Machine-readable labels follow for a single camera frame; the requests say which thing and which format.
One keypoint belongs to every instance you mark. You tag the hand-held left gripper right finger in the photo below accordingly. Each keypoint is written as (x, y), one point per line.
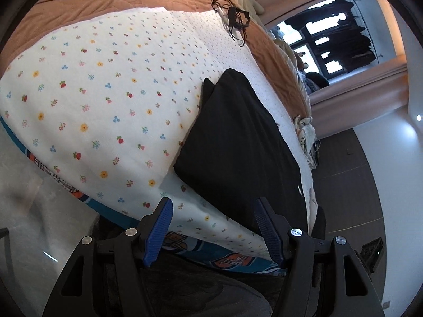
(269, 231)

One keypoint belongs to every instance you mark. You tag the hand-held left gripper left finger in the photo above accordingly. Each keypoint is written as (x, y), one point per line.
(158, 231)

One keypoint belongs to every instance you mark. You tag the black button-up shirt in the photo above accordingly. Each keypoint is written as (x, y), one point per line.
(241, 145)

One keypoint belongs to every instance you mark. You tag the pile of light clothes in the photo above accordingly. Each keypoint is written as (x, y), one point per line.
(305, 132)

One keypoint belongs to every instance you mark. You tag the hanging dark clothes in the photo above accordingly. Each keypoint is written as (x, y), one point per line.
(343, 36)

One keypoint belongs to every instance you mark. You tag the person's grey patterned trouser leg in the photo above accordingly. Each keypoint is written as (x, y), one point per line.
(198, 290)

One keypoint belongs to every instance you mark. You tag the black crate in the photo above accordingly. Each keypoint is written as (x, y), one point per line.
(373, 252)

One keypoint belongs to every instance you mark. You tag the white floral bed sheet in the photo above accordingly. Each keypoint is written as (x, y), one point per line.
(115, 112)

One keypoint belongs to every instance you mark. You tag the plush toys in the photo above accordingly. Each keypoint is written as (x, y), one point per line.
(300, 62)

